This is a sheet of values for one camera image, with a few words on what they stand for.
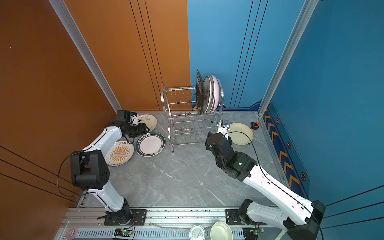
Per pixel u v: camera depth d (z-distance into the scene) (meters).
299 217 0.38
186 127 1.06
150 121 1.13
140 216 0.74
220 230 0.69
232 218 0.72
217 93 0.72
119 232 0.72
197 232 0.64
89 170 0.47
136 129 0.82
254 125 1.09
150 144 1.00
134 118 0.80
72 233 0.70
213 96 0.71
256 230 0.69
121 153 0.96
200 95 0.86
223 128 0.57
